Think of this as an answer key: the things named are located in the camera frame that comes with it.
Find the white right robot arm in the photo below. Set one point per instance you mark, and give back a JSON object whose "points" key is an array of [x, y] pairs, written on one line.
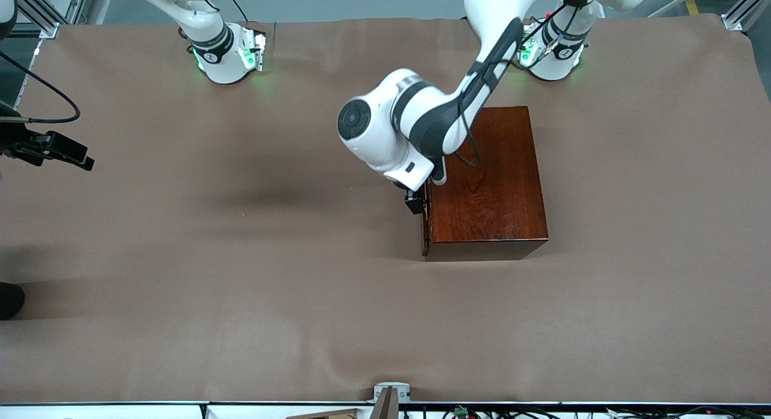
{"points": [[220, 61]]}

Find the table cover sheet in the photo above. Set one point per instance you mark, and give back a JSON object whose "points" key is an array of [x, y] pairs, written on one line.
{"points": [[181, 316]]}

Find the black rounded shoe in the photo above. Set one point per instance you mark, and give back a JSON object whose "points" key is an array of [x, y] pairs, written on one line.
{"points": [[9, 300]]}

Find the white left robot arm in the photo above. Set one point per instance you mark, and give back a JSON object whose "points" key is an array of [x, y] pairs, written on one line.
{"points": [[421, 106]]}

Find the aluminium frame profile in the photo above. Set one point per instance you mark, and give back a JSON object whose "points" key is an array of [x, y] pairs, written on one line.
{"points": [[45, 29], [732, 23]]}

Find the grey metal camera bracket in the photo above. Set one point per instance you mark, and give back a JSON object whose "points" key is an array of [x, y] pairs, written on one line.
{"points": [[391, 392]]}

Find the grey metal stand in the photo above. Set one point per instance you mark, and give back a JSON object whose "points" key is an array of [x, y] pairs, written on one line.
{"points": [[78, 0]]}

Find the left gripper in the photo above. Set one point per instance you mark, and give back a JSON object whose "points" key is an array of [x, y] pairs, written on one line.
{"points": [[413, 201]]}

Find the dark wooden cabinet box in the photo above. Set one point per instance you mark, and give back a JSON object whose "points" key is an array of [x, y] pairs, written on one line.
{"points": [[500, 196]]}

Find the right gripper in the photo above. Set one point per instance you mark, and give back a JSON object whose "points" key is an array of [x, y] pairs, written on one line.
{"points": [[18, 144]]}

